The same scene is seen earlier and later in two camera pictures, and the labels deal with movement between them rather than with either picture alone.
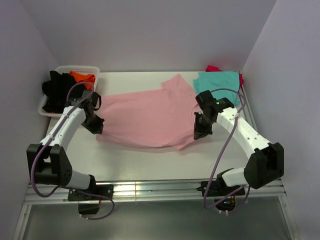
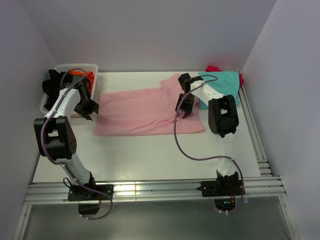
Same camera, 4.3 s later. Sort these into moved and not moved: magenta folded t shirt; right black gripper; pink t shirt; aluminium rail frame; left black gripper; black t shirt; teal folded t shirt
Moved: pink t shirt; left black gripper; right black gripper
Not moved: aluminium rail frame; magenta folded t shirt; black t shirt; teal folded t shirt
